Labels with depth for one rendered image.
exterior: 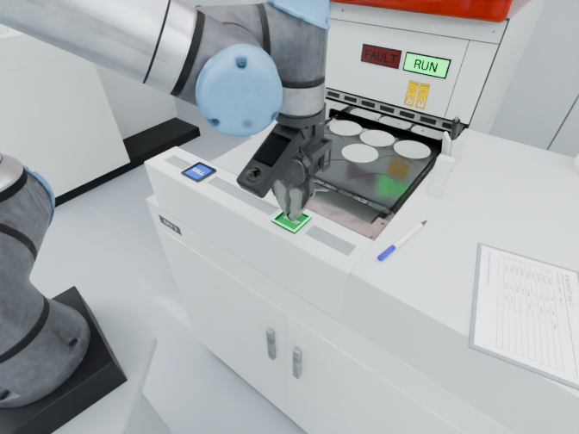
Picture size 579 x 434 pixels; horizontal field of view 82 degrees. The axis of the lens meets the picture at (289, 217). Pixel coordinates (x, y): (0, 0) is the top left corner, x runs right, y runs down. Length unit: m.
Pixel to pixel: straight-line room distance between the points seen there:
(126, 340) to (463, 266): 0.59
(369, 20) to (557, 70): 1.61
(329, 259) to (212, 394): 1.04
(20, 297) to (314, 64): 0.47
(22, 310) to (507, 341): 0.62
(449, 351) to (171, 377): 1.21
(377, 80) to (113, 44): 0.87
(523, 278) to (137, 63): 0.58
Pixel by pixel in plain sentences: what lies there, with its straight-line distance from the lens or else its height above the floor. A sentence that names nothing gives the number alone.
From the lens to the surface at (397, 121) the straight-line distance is 1.09.
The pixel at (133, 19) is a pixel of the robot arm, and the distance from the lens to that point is 0.30.
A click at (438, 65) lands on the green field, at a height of 1.10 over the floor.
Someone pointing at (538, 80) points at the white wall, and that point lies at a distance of 2.53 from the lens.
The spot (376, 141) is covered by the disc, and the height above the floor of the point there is 0.90.
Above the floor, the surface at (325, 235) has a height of 0.96.
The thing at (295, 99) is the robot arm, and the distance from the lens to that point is 0.47.
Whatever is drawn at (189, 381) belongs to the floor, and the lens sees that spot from 1.54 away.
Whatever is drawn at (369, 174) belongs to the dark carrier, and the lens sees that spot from 0.88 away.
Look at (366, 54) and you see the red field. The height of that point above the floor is 1.10.
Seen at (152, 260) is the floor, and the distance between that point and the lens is 1.98.
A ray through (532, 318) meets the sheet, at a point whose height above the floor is 0.97.
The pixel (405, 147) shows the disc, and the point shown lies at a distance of 1.03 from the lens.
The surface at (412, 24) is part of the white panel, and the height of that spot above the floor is 1.19.
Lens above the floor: 1.38
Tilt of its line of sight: 41 degrees down
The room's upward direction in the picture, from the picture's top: straight up
